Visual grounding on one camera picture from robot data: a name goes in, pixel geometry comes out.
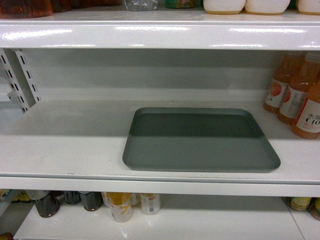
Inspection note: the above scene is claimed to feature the grey rectangular serving tray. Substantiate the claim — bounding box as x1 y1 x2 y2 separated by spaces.
122 107 281 173

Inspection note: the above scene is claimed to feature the white labelled drink bottle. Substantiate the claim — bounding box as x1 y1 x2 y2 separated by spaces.
139 193 161 215

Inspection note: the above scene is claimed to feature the white upper shelf board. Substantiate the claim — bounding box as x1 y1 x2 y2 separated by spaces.
0 5 320 51

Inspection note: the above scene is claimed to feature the yellow white drink bottle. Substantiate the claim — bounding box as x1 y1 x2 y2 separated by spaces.
107 192 133 223

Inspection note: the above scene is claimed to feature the white bottom shelf board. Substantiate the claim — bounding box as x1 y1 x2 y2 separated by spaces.
14 194 320 240

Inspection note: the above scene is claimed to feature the dark drink bottle right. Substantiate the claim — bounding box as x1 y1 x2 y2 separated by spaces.
79 191 103 212

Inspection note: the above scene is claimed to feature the dark drink bottle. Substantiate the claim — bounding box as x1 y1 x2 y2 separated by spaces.
79 191 103 212
25 189 60 218
63 191 81 205

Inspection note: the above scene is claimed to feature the clear water bottle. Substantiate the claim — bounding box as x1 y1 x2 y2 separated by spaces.
124 0 159 12

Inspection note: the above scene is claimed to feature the dark drink bottle middle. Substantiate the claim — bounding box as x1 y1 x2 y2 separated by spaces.
63 191 81 205

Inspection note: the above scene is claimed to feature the orange juice bottle rear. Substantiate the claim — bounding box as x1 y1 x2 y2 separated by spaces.
263 51 305 113

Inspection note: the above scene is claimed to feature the orange juice bottle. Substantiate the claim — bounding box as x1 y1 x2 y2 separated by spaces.
263 51 305 113
277 51 320 125
291 82 320 140

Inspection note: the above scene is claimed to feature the white tub left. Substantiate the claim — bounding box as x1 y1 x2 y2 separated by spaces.
203 0 246 15

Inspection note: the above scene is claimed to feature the white tub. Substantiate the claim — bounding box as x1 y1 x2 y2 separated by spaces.
203 0 246 15
297 0 320 15
244 0 290 15

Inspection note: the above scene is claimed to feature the white slotted shelf upright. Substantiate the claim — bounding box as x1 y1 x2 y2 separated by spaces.
0 48 41 113

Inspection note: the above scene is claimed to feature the dark drink bottle left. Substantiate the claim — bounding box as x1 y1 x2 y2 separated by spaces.
25 189 60 218

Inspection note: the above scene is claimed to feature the orange juice bottle front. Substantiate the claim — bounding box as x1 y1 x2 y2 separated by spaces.
291 82 320 140

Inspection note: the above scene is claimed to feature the orange juice bottle middle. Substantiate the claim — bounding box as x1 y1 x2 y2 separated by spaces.
277 51 320 125

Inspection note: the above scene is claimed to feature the white tub middle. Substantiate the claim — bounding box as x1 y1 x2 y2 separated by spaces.
244 0 290 15

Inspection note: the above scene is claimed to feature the yellow lemon tea bottle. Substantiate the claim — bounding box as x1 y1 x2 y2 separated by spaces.
283 197 312 211

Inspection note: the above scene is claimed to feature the white tub right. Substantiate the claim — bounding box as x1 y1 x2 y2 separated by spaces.
297 0 320 15

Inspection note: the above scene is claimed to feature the red snack package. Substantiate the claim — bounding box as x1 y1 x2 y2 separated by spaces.
0 0 53 16

